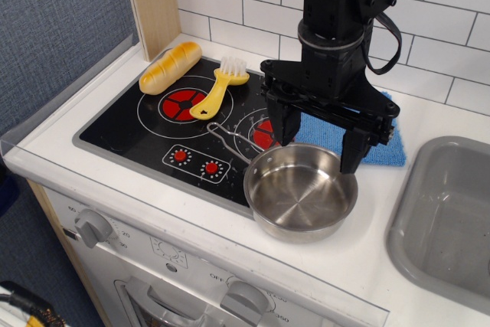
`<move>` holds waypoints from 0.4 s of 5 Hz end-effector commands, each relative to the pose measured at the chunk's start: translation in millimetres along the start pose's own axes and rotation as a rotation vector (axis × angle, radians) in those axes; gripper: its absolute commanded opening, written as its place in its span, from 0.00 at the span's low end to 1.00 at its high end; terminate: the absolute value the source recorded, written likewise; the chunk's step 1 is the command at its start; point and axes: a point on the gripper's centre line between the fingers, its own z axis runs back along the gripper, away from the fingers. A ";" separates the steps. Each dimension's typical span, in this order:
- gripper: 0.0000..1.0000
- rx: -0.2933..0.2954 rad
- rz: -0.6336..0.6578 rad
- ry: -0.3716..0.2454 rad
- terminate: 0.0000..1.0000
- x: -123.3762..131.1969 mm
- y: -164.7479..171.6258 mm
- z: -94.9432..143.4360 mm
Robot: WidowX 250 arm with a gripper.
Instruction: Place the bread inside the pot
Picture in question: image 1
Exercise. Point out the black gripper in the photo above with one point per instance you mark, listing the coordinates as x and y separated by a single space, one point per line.
329 82

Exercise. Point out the yellow toy bread loaf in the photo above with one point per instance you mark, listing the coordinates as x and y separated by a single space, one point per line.
170 67

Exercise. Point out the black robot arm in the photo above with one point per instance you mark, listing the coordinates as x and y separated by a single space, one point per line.
339 18

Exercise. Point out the stainless steel pot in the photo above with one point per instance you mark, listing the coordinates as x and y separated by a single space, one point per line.
297 193

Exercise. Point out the yellow dish brush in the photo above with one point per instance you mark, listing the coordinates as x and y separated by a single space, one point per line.
231 72

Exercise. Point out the grey sink basin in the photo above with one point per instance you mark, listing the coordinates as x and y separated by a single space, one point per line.
439 237

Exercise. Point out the black toy stovetop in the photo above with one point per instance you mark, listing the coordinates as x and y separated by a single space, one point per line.
156 136

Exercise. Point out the grey right oven knob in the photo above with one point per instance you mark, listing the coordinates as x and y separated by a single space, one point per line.
245 302

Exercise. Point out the grey oven knob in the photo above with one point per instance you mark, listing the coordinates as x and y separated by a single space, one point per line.
92 227
245 302

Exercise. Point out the white toy oven front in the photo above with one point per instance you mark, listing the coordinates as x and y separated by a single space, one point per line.
141 280

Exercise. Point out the grey left oven knob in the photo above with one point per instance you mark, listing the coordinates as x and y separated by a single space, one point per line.
92 227

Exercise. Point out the wooden side post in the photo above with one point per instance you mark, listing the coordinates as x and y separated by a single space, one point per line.
157 23

